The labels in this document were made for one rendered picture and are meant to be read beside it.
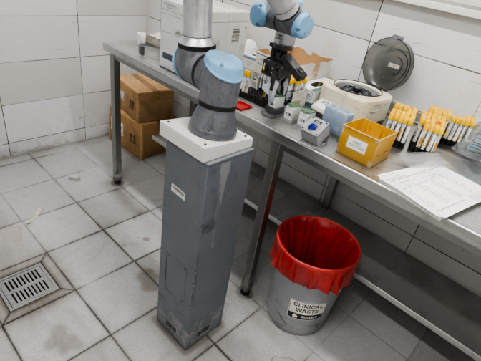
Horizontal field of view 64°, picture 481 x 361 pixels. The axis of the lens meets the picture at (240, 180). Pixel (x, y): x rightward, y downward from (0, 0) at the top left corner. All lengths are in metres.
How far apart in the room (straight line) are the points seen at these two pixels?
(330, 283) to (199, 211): 0.61
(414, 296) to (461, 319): 0.19
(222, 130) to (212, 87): 0.13
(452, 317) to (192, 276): 1.07
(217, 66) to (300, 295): 0.97
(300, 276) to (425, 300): 0.58
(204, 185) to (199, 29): 0.45
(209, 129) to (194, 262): 0.47
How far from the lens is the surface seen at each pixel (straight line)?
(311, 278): 1.52
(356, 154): 1.30
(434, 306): 1.86
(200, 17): 1.18
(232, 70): 1.09
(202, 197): 1.17
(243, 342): 1.76
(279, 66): 1.44
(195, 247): 1.29
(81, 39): 2.89
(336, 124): 1.42
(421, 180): 1.29
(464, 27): 1.79
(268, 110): 1.50
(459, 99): 1.80
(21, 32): 2.74
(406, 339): 2.05
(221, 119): 1.13
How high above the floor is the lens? 1.42
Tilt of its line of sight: 31 degrees down
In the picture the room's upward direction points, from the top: 10 degrees clockwise
